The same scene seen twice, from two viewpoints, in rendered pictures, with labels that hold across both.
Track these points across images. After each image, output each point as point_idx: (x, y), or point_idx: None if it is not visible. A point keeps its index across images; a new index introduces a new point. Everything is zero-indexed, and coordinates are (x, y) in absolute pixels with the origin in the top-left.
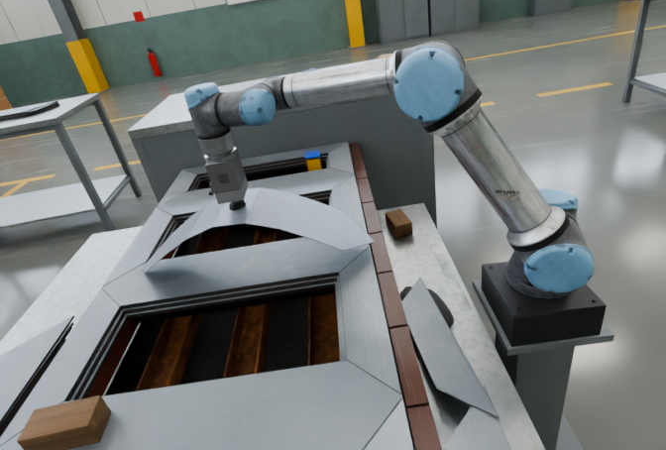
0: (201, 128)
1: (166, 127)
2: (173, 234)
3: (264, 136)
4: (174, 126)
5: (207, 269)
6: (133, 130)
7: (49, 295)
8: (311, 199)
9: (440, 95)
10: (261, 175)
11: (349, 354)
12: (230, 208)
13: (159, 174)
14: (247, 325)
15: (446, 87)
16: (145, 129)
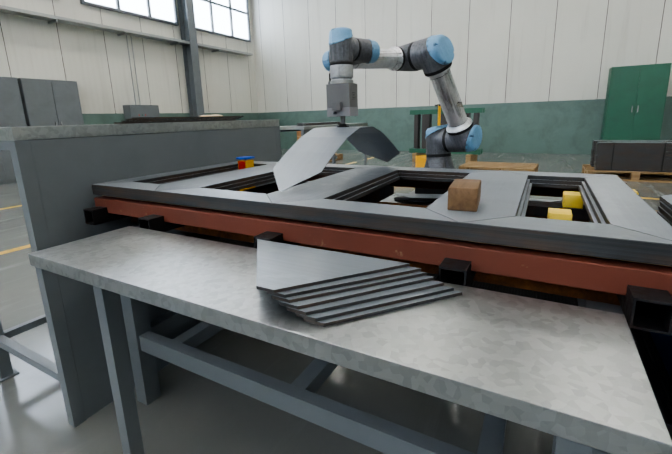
0: (349, 54)
1: (73, 129)
2: (286, 162)
3: (176, 151)
4: (84, 129)
5: (328, 183)
6: (21, 127)
7: (135, 273)
8: (348, 140)
9: (450, 52)
10: None
11: (466, 172)
12: (343, 126)
13: (47, 196)
14: None
15: (451, 49)
16: (41, 128)
